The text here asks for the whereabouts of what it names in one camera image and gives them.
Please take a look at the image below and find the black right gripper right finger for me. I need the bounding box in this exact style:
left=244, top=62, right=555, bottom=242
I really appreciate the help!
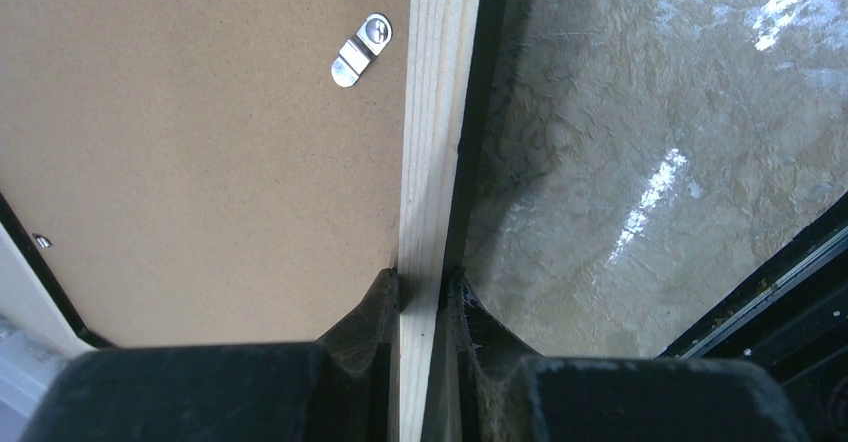
left=447, top=273, right=808, bottom=441

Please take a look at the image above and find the black wooden picture frame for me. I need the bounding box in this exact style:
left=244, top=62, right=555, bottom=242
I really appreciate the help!
left=1, top=0, right=505, bottom=441

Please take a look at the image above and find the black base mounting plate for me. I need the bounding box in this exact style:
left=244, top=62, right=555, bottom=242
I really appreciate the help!
left=662, top=197, right=847, bottom=441

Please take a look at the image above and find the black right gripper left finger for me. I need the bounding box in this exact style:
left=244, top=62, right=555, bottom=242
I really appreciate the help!
left=22, top=269, right=399, bottom=441

